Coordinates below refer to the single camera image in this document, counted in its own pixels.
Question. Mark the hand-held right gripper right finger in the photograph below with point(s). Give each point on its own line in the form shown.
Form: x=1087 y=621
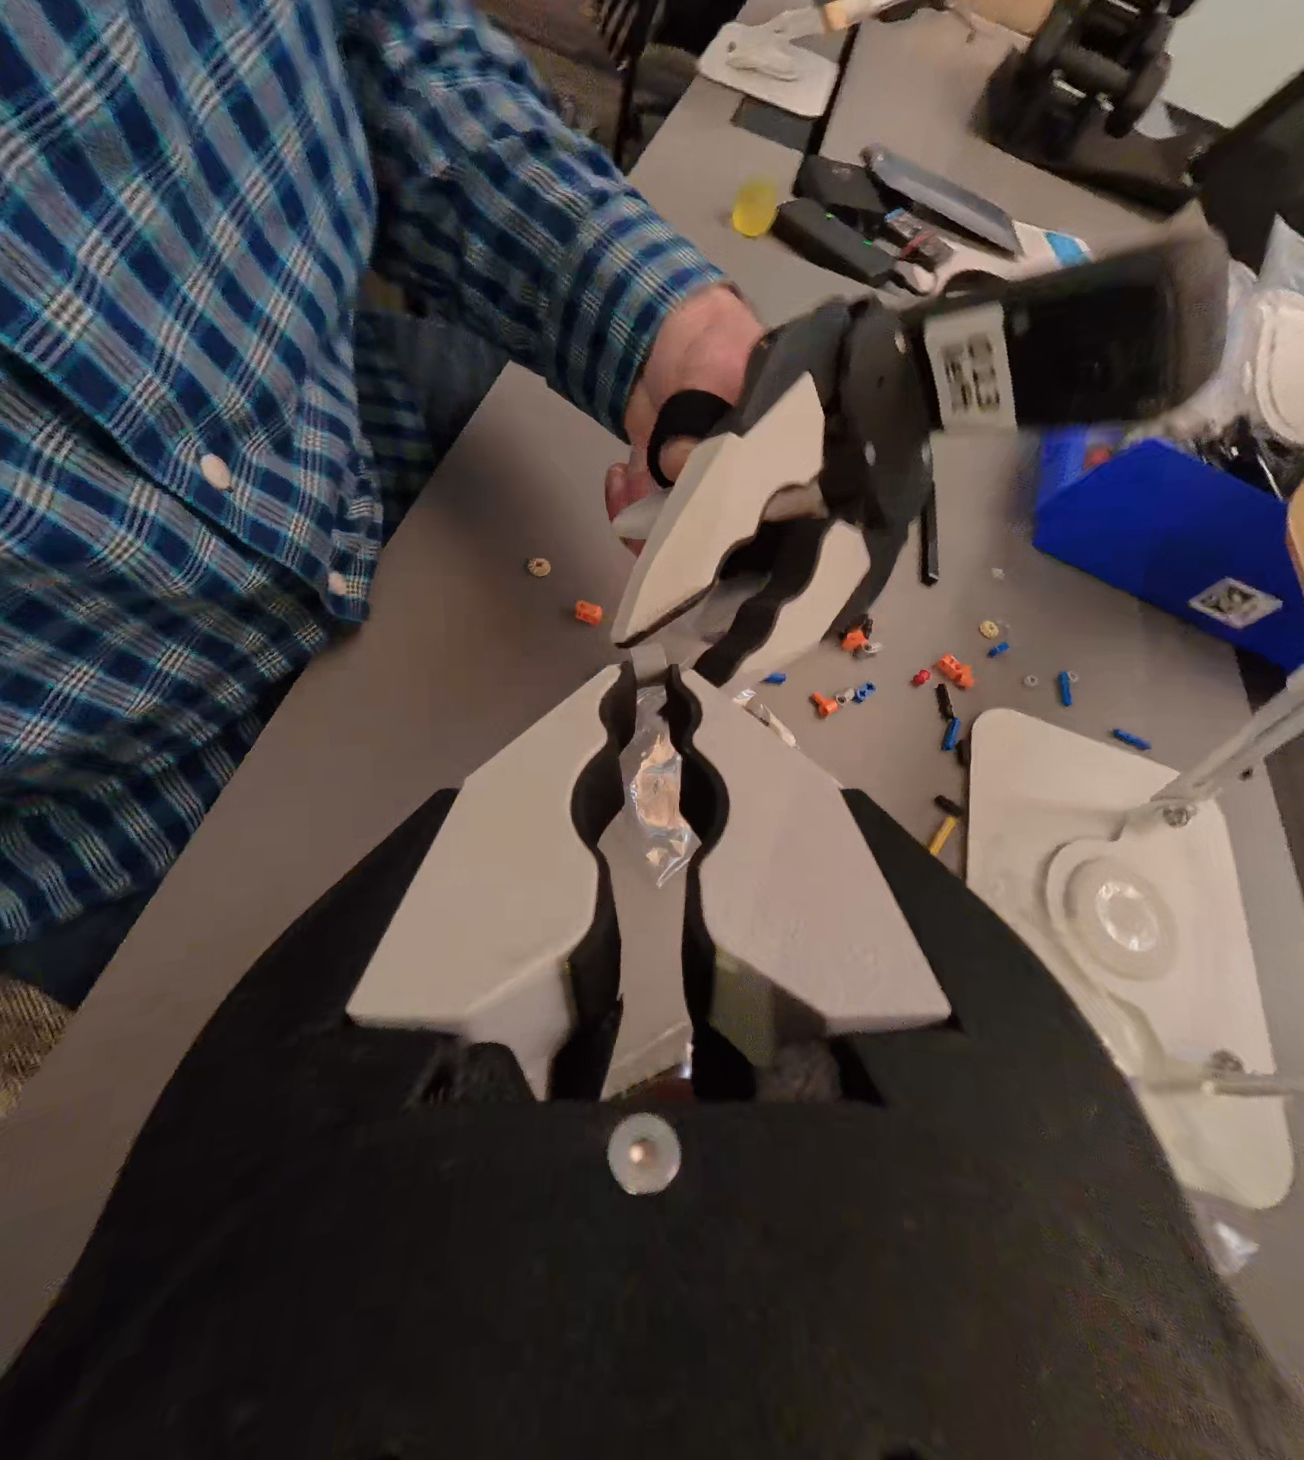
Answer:
x=812 y=913

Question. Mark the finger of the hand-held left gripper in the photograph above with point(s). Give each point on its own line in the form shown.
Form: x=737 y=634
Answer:
x=721 y=513
x=823 y=593

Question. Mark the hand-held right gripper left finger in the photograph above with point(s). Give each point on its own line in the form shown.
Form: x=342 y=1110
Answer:
x=470 y=913

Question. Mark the small clear plastic bag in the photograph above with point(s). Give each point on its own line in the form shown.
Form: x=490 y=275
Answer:
x=657 y=799

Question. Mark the black lego beam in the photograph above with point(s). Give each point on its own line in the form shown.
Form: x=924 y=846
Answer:
x=929 y=548

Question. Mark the scattered small lego pins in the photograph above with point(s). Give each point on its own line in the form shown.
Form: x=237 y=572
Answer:
x=1064 y=688

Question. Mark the person's left hand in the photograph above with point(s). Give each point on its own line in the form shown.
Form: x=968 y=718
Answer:
x=702 y=342

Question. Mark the white blue paper sheet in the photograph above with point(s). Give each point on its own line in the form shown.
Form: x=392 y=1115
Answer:
x=1057 y=242

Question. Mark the blue plastic parts bin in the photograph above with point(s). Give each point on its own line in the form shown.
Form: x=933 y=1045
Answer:
x=1154 y=536

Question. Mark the dark flat tablet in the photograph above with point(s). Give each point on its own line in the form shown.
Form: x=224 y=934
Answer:
x=937 y=199

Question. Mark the black dumbbell rack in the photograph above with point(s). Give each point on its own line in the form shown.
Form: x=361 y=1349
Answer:
x=1085 y=102

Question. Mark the white stand base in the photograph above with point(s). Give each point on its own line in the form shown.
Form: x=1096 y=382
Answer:
x=1063 y=799

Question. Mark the black power bank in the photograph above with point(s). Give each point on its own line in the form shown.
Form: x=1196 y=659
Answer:
x=835 y=239

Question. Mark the person's plaid shirt torso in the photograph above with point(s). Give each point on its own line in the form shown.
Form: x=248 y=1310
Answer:
x=93 y=456

